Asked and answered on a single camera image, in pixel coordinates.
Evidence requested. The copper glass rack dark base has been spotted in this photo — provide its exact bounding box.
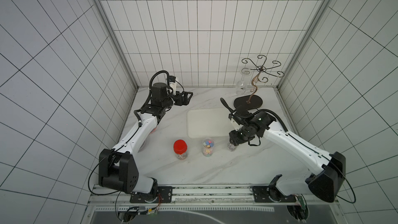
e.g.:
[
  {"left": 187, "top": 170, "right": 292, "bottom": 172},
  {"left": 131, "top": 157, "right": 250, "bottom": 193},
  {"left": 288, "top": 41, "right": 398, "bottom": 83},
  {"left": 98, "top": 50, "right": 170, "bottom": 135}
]
[{"left": 233, "top": 55, "right": 285, "bottom": 111}]

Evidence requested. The clear hanging wine glass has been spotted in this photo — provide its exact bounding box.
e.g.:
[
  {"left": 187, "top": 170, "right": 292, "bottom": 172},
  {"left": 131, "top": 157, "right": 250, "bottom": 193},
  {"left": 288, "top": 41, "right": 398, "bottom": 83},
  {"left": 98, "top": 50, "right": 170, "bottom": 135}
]
[{"left": 235, "top": 67, "right": 251, "bottom": 96}]

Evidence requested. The red lid candy jar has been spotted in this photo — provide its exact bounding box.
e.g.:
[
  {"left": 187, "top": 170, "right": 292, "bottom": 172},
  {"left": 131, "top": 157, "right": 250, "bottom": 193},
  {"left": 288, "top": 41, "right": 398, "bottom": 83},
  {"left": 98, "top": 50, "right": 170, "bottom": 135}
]
[{"left": 173, "top": 140, "right": 188, "bottom": 160}]

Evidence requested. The open colourful candy jar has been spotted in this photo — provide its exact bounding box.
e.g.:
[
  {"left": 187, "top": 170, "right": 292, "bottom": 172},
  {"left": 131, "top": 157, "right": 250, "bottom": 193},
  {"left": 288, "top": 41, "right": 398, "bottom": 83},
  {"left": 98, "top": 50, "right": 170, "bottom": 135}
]
[{"left": 202, "top": 138, "right": 215, "bottom": 157}]

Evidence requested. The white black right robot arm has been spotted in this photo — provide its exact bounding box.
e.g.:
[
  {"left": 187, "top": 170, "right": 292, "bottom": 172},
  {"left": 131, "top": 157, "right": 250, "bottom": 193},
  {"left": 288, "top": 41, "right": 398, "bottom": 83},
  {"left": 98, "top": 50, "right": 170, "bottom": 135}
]
[{"left": 220, "top": 98, "right": 348, "bottom": 203}]

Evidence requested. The white cutting board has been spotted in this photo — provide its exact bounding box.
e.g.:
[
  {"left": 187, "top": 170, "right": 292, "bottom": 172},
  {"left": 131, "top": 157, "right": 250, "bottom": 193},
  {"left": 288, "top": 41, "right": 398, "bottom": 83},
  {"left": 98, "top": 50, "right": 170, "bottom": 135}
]
[{"left": 187, "top": 108, "right": 240, "bottom": 139}]

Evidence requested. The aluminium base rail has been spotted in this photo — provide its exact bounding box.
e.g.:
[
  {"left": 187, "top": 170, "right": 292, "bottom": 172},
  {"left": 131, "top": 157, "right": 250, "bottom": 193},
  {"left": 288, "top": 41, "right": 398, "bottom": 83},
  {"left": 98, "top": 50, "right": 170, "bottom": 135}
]
[{"left": 88, "top": 184, "right": 327, "bottom": 212}]

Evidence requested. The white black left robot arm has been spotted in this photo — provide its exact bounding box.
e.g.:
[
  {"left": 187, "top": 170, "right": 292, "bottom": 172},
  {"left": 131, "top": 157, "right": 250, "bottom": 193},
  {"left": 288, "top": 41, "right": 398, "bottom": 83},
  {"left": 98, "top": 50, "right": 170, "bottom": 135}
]
[{"left": 95, "top": 70, "right": 193, "bottom": 201}]

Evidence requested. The small clear candy jar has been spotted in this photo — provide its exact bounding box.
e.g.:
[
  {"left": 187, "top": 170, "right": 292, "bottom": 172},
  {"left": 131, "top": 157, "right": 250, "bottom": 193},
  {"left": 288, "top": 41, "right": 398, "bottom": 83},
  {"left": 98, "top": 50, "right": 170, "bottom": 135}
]
[{"left": 227, "top": 143, "right": 236, "bottom": 151}]

